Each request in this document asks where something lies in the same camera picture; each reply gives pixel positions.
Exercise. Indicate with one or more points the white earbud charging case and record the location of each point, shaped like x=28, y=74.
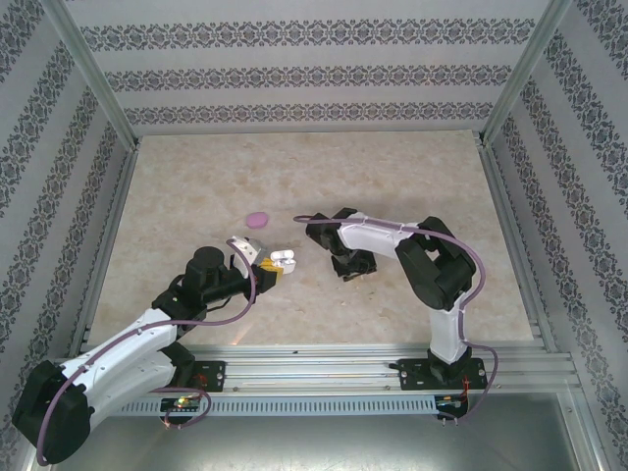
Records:
x=284, y=259

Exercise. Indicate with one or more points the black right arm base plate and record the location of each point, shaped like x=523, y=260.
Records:
x=412, y=373

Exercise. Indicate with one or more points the grey metal sheet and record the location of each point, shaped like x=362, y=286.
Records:
x=343, y=441

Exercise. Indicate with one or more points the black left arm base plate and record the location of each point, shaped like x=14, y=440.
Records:
x=212, y=375

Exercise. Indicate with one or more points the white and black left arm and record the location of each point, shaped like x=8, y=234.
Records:
x=118, y=353

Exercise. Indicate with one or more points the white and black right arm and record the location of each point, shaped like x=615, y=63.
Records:
x=432, y=265

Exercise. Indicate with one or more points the aluminium table side rail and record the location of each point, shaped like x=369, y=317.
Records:
x=517, y=245
x=105, y=245

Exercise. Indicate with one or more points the aluminium mounting rail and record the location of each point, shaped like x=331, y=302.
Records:
x=314, y=365

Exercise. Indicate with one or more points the purple earbud charging case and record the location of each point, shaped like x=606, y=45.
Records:
x=256, y=220

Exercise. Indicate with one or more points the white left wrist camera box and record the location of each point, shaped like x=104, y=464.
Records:
x=246, y=249

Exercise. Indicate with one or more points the aluminium frame post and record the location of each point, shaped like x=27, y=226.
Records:
x=525, y=73
x=93, y=73

